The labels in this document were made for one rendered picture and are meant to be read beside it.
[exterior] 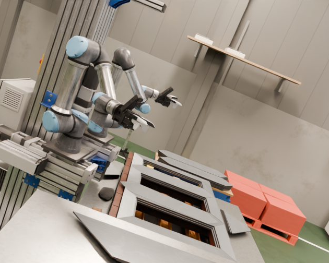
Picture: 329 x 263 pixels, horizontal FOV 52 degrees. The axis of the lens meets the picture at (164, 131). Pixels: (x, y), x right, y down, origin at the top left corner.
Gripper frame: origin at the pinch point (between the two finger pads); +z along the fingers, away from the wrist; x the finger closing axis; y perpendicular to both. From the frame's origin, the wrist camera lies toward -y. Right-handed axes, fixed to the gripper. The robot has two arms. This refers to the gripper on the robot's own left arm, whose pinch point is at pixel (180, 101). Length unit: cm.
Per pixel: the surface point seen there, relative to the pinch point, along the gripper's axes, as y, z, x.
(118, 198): 54, -38, 71
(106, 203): 71, -39, 57
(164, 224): 69, 2, 68
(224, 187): 62, 78, 3
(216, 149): 128, 206, -250
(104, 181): 75, -38, 24
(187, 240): 47, -1, 106
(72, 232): 21, -75, 147
